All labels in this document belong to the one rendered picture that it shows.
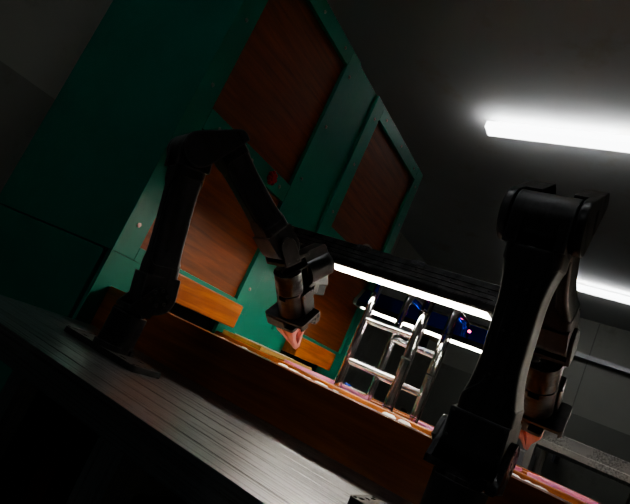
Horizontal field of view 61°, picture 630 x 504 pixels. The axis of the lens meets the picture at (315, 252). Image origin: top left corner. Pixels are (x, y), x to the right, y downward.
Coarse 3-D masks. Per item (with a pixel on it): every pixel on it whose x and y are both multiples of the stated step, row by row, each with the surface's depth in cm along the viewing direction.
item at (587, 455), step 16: (544, 432) 390; (544, 448) 342; (560, 448) 316; (576, 448) 377; (592, 448) 373; (528, 464) 323; (544, 464) 380; (592, 464) 306; (608, 464) 365; (624, 464) 361; (624, 480) 296
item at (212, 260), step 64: (128, 0) 161; (192, 0) 146; (256, 0) 139; (320, 0) 159; (128, 64) 148; (192, 64) 135; (256, 64) 146; (320, 64) 169; (64, 128) 150; (128, 128) 137; (192, 128) 132; (256, 128) 153; (320, 128) 176; (384, 128) 210; (64, 192) 139; (128, 192) 127; (320, 192) 187; (384, 192) 227; (128, 256) 126; (192, 256) 145; (256, 256) 166; (256, 320) 176; (320, 320) 211
